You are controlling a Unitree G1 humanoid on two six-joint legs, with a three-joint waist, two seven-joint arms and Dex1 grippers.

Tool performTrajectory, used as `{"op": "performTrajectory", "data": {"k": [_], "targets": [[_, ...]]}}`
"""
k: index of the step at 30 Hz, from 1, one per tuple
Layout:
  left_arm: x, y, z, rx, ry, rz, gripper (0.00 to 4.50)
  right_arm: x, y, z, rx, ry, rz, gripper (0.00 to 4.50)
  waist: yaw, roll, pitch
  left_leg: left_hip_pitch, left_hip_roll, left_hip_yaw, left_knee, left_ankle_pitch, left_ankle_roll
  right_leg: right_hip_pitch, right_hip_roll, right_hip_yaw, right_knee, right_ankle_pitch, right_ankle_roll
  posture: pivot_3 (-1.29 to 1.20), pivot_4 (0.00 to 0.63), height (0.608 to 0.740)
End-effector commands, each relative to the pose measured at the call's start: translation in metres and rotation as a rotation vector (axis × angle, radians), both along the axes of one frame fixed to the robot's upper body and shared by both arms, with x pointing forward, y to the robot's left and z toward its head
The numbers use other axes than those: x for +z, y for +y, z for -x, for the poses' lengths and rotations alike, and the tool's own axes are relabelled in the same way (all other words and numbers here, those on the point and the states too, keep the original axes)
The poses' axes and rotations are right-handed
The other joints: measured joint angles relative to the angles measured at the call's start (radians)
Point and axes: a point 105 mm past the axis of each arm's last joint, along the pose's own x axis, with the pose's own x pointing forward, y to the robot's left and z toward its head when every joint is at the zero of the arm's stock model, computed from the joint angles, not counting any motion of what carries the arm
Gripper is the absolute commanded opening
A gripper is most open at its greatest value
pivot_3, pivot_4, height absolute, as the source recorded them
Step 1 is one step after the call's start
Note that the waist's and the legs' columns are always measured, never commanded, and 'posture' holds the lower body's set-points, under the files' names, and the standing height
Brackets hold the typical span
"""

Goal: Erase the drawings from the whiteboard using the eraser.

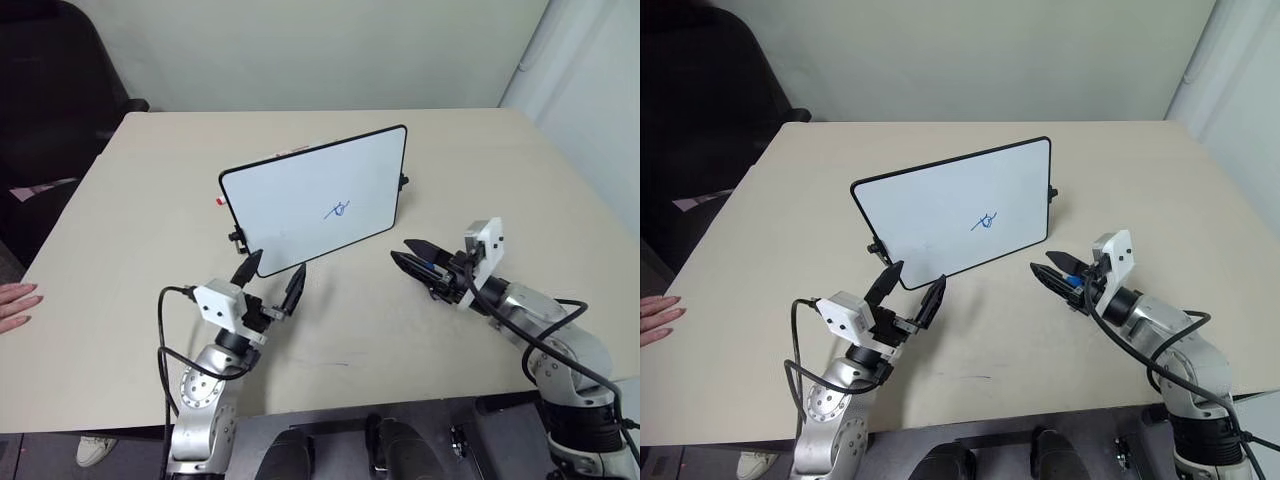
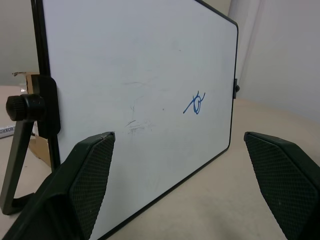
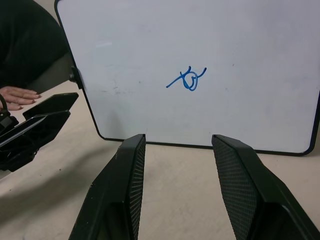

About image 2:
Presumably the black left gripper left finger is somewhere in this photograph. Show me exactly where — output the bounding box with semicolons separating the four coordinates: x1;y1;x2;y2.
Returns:
0;131;116;240

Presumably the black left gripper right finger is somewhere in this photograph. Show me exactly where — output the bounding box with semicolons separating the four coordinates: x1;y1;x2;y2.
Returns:
243;131;320;240

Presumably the brown cardboard box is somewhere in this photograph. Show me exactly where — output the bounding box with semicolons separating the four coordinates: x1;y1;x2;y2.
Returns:
12;71;52;168

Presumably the black whiteboard stand leg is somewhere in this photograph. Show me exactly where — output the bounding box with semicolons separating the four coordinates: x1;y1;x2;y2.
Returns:
0;74;62;216

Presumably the white marker box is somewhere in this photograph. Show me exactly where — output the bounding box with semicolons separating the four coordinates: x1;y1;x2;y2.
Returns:
0;124;17;140

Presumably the black-framed whiteboard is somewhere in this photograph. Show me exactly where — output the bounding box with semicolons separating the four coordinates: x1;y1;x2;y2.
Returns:
30;0;239;240

